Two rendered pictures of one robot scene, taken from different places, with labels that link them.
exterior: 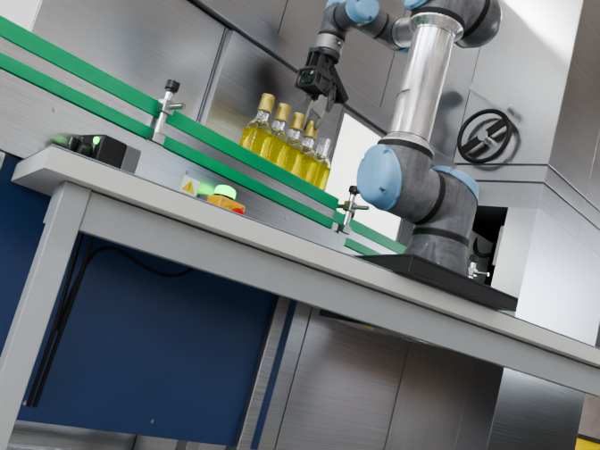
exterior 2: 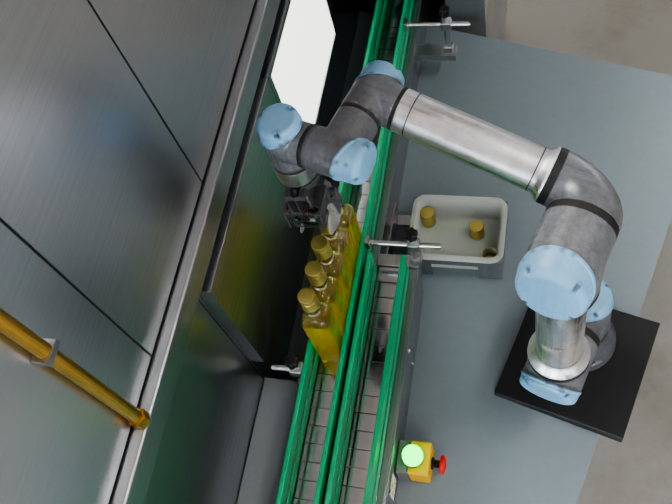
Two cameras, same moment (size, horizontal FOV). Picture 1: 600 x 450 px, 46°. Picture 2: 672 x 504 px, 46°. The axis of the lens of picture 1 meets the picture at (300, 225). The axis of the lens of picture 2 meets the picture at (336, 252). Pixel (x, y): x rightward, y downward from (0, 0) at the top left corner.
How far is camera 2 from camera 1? 2.18 m
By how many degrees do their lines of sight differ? 70
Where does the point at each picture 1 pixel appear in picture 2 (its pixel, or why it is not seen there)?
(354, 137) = (283, 64)
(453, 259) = (609, 347)
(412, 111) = (571, 356)
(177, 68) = (210, 380)
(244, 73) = (235, 276)
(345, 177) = (298, 100)
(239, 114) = (254, 289)
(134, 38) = (190, 451)
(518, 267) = not seen: outside the picture
